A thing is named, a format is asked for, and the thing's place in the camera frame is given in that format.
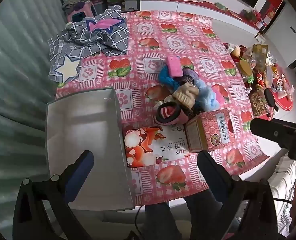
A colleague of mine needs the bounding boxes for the pink sock with black band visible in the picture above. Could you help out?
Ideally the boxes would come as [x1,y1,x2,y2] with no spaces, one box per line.
[155,102,188,126]

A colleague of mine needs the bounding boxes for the purple knit sock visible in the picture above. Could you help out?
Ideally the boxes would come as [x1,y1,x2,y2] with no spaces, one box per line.
[179,67,201,85]

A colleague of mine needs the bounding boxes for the red flower arrangement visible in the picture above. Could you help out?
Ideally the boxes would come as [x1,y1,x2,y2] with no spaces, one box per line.
[239,7,262,23]

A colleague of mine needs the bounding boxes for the grey cardboard box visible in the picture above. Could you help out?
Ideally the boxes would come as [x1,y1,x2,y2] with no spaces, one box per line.
[46,87,135,212]

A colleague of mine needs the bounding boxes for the white refrigerator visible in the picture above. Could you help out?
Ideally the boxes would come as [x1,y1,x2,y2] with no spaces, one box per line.
[263,4,296,69]

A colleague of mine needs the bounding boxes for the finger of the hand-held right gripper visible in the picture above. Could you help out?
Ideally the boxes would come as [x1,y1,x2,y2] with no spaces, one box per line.
[250,117,296,143]

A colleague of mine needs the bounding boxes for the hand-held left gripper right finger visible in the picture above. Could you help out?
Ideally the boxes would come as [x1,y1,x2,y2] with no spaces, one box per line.
[197,151,292,240]

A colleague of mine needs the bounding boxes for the person's legs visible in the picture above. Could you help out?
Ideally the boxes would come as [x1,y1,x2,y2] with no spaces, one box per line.
[143,187,238,240]

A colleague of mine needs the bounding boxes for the white cushion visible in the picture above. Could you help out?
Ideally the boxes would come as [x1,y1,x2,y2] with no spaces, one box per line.
[270,159,296,230]

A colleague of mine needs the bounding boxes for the strawberry print tablecloth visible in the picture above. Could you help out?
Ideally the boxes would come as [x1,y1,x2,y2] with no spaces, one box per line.
[55,10,276,207]

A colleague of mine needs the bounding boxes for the yellow round lid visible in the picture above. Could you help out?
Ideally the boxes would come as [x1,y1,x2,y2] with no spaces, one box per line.
[239,59,254,77]

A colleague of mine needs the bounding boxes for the beige knit glove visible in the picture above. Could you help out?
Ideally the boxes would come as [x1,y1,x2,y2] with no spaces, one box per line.
[171,84,199,110]

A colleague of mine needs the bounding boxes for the pink plastic stool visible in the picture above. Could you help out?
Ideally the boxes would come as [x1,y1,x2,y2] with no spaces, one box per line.
[63,1,98,24]

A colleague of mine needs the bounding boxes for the pile of snacks and jars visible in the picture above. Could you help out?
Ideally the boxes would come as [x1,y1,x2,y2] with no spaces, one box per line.
[228,42,294,117]

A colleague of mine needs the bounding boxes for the white low cabinet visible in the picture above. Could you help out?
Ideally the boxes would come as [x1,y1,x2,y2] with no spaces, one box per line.
[140,0,263,38]

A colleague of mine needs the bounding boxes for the grey plaid star cloth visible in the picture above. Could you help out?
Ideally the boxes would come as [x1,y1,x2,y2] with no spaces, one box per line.
[47,5,130,83]

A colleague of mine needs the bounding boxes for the pink fluffy cloth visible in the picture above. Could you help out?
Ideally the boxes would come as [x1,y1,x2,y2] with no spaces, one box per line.
[211,84,229,104]

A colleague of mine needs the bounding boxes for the pink sponge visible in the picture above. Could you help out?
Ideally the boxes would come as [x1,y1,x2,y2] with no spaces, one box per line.
[166,56,184,78]

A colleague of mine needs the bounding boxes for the light blue fluffy cloth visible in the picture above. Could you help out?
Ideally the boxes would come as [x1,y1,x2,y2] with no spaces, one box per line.
[194,81,219,112]

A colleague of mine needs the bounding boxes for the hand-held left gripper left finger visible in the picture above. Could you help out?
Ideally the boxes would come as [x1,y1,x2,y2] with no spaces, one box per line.
[12,150,95,240]

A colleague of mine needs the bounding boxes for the pink patterned carton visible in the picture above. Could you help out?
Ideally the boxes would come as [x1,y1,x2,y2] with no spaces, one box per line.
[184,109,234,153]

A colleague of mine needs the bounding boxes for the gold foil packet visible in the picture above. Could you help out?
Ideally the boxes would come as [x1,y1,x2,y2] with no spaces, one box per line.
[251,44,269,70]

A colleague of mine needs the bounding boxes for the flat mushroom print box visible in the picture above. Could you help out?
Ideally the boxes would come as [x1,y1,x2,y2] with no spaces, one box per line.
[122,124,188,168]

